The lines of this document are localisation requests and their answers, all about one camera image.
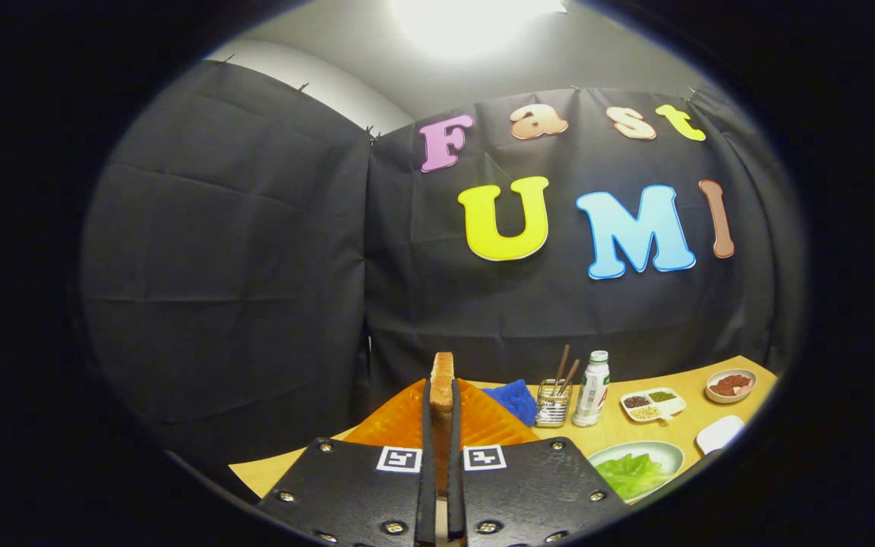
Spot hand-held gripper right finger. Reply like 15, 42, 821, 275
447, 378, 628, 546

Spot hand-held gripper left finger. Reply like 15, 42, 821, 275
257, 380, 437, 547

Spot toasted bread slice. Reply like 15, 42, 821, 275
430, 352, 455, 495

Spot green lettuce leaf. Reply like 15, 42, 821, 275
595, 454, 670, 501

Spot blue cloth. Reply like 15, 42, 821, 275
483, 380, 539, 426

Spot white bottle green cap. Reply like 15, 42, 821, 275
573, 350, 611, 428

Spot pale green plate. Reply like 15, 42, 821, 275
588, 441, 685, 504

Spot white divided dish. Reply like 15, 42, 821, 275
620, 388, 687, 423

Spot white square plate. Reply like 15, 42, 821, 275
696, 416, 746, 455

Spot white bowl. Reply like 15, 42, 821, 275
705, 369, 757, 404

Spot black backdrop cloth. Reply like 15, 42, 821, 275
79, 61, 807, 472

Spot metal wire utensil holder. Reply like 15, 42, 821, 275
535, 378, 573, 428

